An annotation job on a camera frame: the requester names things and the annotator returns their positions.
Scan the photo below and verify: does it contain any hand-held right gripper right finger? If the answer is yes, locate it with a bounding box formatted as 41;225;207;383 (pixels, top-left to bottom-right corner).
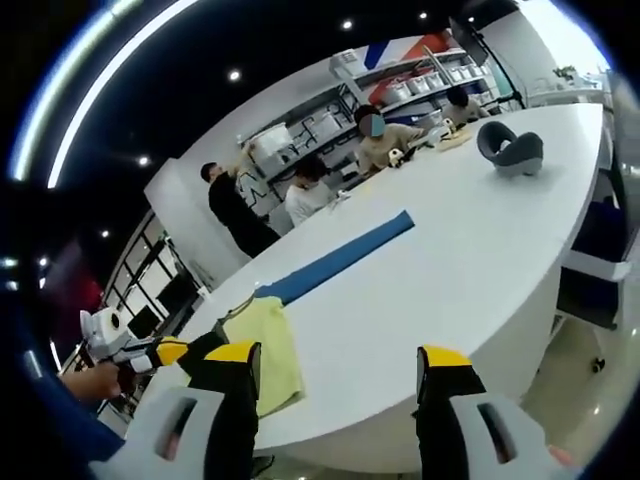
415;344;574;480

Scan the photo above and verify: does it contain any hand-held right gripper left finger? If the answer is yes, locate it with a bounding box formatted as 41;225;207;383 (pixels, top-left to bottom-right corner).
89;339;264;480

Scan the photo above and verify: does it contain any yellow garment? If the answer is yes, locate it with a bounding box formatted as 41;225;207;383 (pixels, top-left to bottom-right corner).
219;294;307;419

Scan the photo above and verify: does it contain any blue tape template strip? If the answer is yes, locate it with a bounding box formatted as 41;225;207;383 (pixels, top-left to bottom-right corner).
254;209;417;307

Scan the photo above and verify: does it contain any person's left hand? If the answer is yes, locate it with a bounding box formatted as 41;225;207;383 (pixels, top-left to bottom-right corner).
58;362;125;402

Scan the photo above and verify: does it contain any person's right hand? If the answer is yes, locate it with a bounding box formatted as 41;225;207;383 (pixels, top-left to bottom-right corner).
547;444;577;470

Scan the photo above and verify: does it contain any black computer monitor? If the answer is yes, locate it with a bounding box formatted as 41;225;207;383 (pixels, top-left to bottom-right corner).
155;274;197;317
127;305;157;341

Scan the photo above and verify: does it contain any black office chair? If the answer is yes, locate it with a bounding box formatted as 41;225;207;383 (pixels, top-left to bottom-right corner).
552;197;632;332

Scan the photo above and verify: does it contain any long ceiling strip light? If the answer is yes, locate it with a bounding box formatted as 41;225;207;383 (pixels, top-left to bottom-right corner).
12;0;199;189

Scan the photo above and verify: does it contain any grey curved headrest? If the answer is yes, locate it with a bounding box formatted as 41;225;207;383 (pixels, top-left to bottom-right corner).
476;120;546;179

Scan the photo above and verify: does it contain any grey metal shelving unit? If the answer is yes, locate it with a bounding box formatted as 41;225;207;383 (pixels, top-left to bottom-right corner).
234;34;501;201

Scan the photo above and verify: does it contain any row of white storage bins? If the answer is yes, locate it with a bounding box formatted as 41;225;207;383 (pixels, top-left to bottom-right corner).
249;59;494;166

